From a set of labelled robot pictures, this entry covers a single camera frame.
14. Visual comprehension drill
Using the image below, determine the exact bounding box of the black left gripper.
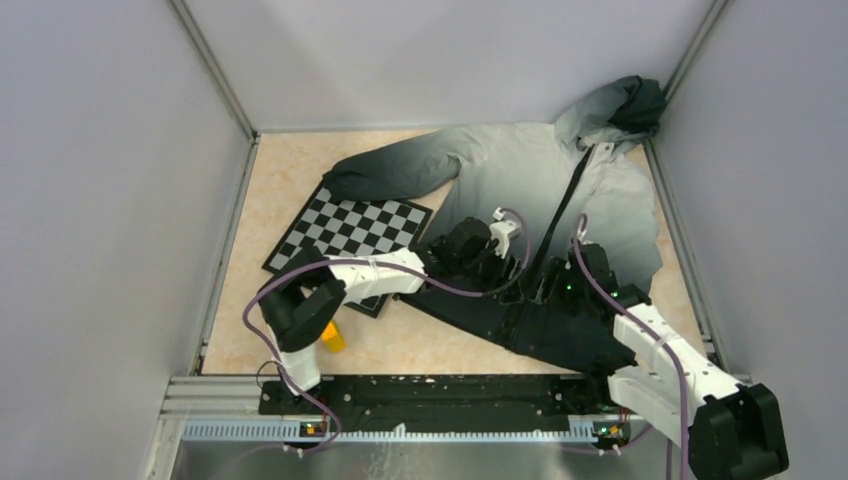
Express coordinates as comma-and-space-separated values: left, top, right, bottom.
453, 239, 523, 304

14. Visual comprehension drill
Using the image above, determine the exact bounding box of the grey gradient hooded jacket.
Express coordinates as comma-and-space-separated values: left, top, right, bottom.
324, 76, 667, 374

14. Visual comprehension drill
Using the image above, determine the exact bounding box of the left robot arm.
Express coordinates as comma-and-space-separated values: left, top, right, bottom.
252, 208, 531, 414

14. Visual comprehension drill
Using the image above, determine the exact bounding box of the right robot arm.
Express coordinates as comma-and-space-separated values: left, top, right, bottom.
537, 244, 789, 479

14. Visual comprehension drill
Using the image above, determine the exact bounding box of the black white checkerboard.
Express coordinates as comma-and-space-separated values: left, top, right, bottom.
262, 180, 434, 319

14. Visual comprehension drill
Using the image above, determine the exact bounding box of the yellow block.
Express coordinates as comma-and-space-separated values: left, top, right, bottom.
321, 321, 346, 354

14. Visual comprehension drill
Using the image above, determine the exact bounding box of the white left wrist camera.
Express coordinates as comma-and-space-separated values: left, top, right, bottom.
488, 207, 522, 259

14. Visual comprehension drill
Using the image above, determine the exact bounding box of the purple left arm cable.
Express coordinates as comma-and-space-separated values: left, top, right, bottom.
242, 207, 533, 458

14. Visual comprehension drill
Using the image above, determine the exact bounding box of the grey cable duct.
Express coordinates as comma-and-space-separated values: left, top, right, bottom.
182, 420, 598, 444

